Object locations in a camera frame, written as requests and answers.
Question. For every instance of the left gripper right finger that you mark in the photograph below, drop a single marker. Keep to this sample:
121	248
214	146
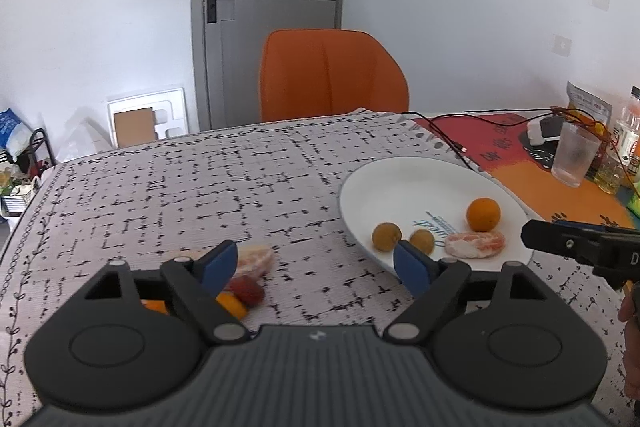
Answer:
436	287

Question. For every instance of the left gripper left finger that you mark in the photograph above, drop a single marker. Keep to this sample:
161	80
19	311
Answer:
194	286

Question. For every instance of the small tangerine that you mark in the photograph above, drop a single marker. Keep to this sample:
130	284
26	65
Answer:
233	305

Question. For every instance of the green-brown kiwi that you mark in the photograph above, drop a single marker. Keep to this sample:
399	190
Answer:
423	240
385	236

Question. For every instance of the peeled grapefruit segment short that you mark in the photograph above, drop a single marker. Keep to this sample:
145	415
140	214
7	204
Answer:
474	245

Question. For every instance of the dark red plum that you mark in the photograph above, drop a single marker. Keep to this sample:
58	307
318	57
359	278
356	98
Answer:
247	291

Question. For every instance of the peeled grapefruit segment long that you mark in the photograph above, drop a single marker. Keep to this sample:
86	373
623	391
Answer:
254	261

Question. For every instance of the medium orange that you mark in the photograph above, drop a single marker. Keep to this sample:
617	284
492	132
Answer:
483	214

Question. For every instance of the large orange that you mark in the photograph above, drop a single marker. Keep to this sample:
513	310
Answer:
155	305

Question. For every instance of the person's right hand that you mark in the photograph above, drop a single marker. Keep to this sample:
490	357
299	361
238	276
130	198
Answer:
627	314

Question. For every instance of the white ceramic plate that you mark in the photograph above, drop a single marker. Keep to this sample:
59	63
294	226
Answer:
423	193

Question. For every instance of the clear plastic cup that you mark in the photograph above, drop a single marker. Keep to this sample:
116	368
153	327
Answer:
574	155

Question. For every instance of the patterned white tablecloth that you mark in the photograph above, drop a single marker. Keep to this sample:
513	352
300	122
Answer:
272	185

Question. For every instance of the white black power adapter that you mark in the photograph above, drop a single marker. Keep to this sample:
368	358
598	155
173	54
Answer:
543	130

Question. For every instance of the snack bag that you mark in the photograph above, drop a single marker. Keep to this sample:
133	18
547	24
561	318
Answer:
588	104

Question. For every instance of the red orange placemat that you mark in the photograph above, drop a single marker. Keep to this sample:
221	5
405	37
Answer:
497	143

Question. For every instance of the white foam packaging board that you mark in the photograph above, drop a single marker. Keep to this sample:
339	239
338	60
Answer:
148	117

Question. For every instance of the white shopping bag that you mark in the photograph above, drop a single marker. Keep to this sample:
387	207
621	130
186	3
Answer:
16	196

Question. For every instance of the black metal rack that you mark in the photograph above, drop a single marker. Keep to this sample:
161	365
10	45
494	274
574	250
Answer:
38	155

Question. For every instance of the orange chair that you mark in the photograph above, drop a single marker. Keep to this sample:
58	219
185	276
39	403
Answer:
322	72

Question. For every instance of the blue white plastic bag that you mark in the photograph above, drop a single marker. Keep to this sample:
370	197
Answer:
14	134

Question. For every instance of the white wall socket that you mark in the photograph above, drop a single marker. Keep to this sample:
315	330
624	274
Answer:
562	46

